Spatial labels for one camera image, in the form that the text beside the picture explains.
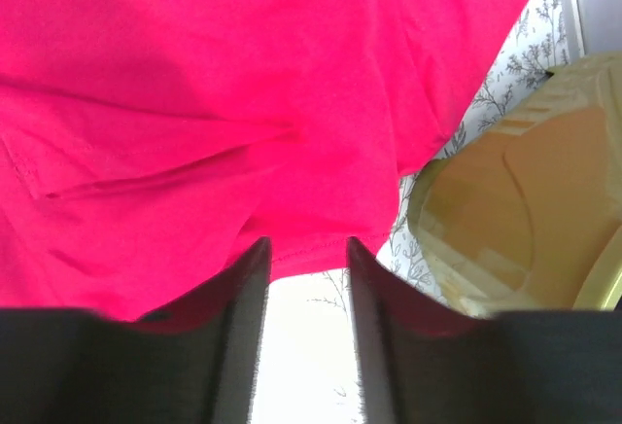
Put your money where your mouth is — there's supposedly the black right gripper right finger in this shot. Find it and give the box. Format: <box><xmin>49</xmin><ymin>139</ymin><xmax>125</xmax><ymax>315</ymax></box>
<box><xmin>347</xmin><ymin>238</ymin><xmax>621</xmax><ymax>423</ymax></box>

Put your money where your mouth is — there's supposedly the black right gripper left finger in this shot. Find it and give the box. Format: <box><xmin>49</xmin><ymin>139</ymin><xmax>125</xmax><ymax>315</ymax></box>
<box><xmin>1</xmin><ymin>237</ymin><xmax>271</xmax><ymax>423</ymax></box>

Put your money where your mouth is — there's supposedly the magenta t shirt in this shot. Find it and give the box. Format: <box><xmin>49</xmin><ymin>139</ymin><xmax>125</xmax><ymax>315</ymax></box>
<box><xmin>1</xmin><ymin>0</ymin><xmax>529</xmax><ymax>320</ymax></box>

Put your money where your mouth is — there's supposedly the green plastic laundry basket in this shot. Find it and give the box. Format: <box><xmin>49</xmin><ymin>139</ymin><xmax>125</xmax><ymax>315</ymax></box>
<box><xmin>407</xmin><ymin>52</ymin><xmax>621</xmax><ymax>317</ymax></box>

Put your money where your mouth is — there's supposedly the aluminium table frame rail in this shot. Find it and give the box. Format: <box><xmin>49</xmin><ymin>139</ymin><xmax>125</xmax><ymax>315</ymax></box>
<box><xmin>561</xmin><ymin>0</ymin><xmax>586</xmax><ymax>62</ymax></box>

